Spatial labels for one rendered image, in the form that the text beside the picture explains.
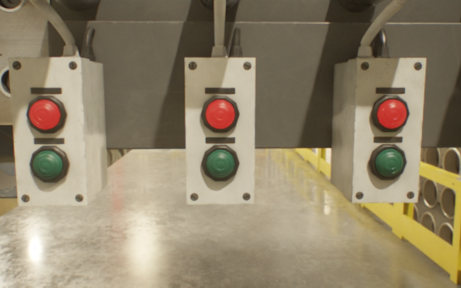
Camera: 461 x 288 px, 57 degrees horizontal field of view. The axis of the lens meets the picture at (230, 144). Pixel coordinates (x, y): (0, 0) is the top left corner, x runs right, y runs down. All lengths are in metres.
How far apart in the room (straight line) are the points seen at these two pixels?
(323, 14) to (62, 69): 0.32
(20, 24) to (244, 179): 0.34
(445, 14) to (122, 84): 0.41
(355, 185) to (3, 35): 0.46
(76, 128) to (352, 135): 0.28
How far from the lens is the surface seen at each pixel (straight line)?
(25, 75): 0.47
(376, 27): 0.50
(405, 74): 0.47
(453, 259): 1.89
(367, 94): 0.46
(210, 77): 0.43
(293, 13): 0.57
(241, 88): 0.43
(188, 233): 2.23
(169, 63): 0.52
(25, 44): 0.61
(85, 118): 0.46
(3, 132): 0.66
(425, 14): 0.62
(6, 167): 0.67
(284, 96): 0.53
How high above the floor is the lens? 0.74
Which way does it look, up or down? 8 degrees down
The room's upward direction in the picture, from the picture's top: straight up
